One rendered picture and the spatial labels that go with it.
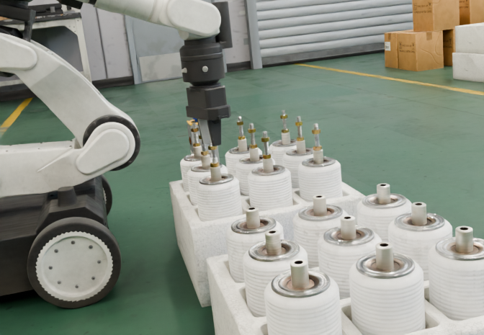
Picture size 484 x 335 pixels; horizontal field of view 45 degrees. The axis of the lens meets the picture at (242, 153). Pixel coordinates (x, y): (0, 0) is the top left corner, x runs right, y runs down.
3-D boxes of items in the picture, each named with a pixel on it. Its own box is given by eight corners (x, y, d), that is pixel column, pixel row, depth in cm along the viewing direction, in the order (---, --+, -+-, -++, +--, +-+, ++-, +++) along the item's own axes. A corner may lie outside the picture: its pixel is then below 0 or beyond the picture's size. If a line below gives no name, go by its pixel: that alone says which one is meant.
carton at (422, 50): (444, 68, 478) (442, 29, 471) (416, 71, 473) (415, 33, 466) (424, 65, 506) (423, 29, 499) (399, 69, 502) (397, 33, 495)
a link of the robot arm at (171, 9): (217, 39, 117) (152, 20, 111) (203, 39, 125) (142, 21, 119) (225, 8, 116) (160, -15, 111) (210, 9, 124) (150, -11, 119)
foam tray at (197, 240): (202, 308, 125) (191, 228, 121) (177, 244, 162) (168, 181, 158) (371, 271, 133) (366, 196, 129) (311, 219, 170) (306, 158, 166)
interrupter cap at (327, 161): (333, 158, 137) (332, 155, 137) (338, 166, 129) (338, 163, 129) (299, 161, 137) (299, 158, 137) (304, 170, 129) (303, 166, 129)
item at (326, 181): (341, 228, 142) (335, 155, 138) (348, 243, 132) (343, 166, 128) (301, 233, 142) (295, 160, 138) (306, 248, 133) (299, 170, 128)
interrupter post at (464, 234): (462, 256, 79) (461, 233, 78) (451, 250, 81) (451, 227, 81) (477, 253, 80) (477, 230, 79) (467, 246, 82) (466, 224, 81)
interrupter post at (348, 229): (344, 242, 88) (343, 221, 87) (338, 237, 90) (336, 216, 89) (359, 239, 88) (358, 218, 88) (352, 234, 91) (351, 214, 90)
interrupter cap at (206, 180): (199, 188, 124) (199, 185, 124) (198, 179, 132) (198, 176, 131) (235, 183, 125) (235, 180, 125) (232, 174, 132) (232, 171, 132)
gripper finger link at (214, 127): (209, 147, 124) (205, 117, 123) (222, 143, 126) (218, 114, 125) (213, 148, 123) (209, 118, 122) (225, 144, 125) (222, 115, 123)
